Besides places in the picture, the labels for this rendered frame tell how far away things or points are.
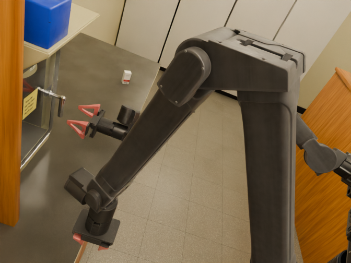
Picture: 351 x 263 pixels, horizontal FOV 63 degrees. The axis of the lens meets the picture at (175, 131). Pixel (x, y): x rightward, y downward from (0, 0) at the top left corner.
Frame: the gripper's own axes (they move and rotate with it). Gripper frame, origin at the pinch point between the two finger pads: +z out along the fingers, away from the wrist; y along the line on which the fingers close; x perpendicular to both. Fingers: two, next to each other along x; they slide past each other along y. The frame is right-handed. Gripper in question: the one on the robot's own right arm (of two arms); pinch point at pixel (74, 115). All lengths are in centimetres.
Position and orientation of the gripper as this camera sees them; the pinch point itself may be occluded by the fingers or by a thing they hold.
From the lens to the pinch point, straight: 109.8
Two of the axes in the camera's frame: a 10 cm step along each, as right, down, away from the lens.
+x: -3.5, 7.3, 5.9
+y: -1.4, 5.8, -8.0
